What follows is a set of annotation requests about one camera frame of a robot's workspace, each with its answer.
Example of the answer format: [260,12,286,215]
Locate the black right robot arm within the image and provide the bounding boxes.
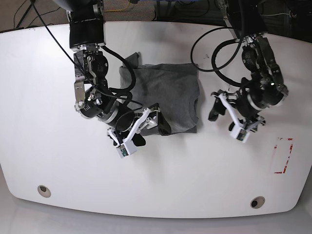
[56,0,171,147]

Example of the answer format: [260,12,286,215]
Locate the yellow cable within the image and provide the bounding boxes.
[104,0,134,13]

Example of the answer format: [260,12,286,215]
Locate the right table cable grommet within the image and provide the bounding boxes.
[250,196,265,209]

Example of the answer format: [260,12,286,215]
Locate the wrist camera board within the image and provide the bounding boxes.
[116,141,137,158]
[230,125,250,143]

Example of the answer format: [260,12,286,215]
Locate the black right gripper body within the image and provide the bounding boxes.
[113,109,136,132]

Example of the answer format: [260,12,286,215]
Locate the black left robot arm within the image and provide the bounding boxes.
[195,0,288,133]

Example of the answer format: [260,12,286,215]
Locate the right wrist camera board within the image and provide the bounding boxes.
[116,141,137,158]

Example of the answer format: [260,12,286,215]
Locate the left table cable grommet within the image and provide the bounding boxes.
[38,185,51,198]

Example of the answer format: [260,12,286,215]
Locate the white cable on floor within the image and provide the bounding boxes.
[263,11,297,19]

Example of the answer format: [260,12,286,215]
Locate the table cable grommet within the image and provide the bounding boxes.
[250,196,265,209]
[38,185,51,198]

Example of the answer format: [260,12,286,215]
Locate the grey t-shirt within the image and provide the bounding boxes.
[126,53,200,134]

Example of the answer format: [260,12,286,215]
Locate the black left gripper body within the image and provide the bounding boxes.
[235,89,265,121]

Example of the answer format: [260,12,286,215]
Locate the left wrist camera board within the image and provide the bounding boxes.
[230,125,250,143]

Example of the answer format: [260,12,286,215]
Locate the red tape rectangle marking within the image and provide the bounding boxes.
[271,137,293,174]

